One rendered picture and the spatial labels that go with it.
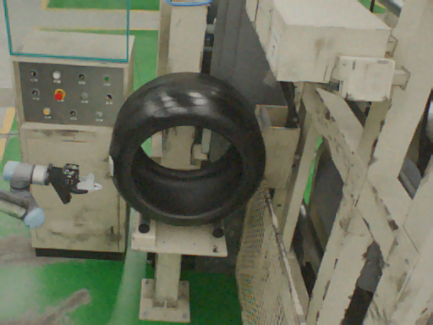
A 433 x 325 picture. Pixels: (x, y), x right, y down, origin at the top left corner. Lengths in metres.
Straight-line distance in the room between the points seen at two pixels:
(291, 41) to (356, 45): 0.15
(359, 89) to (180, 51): 0.84
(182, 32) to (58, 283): 1.65
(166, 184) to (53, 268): 1.17
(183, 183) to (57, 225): 1.03
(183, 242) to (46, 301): 1.11
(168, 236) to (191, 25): 0.82
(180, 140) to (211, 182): 0.22
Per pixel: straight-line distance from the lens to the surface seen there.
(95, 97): 2.34
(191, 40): 1.80
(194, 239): 1.92
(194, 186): 1.97
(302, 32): 1.18
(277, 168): 2.03
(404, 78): 1.30
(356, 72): 1.15
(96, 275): 2.86
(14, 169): 1.82
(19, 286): 2.87
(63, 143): 2.44
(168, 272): 2.50
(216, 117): 1.52
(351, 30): 1.21
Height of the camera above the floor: 2.11
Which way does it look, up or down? 31 degrees down
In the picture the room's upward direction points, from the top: 3 degrees clockwise
